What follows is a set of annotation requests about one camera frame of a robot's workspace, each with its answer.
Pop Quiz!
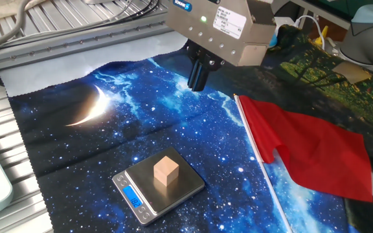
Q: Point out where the grey Schunk gripper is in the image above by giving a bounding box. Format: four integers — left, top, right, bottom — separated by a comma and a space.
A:
165, 0, 277, 93

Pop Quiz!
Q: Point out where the small wooden cube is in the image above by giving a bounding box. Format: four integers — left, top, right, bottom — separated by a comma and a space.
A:
153, 155, 180, 188

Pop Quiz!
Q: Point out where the silver digital pocket scale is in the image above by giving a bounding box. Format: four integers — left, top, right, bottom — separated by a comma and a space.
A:
111, 146, 206, 227

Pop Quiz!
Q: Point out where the small yellow object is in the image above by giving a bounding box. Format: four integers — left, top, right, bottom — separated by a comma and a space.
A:
313, 25, 330, 46

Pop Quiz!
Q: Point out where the galaxy forest print cloth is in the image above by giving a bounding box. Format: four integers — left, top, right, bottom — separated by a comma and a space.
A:
6, 24, 373, 233

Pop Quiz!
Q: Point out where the white power adapter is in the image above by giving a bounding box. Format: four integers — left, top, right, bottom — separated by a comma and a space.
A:
274, 16, 297, 33

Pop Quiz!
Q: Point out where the red flag white pole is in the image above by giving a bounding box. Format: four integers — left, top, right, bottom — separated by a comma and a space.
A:
233, 93, 373, 233

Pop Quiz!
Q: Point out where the tan cardboard piece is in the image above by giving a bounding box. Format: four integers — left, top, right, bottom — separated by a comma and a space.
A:
332, 61, 372, 85

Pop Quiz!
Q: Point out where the black cable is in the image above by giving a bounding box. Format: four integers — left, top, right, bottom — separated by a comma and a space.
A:
52, 0, 161, 32

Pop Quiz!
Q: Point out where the white cable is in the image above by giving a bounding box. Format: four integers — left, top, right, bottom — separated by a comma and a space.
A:
293, 14, 326, 49

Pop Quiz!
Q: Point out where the aluminium profile table frame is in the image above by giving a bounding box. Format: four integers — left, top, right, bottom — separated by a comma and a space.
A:
0, 0, 187, 233

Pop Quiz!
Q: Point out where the grey corrugated hose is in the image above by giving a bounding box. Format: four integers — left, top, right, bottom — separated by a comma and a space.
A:
0, 0, 32, 54

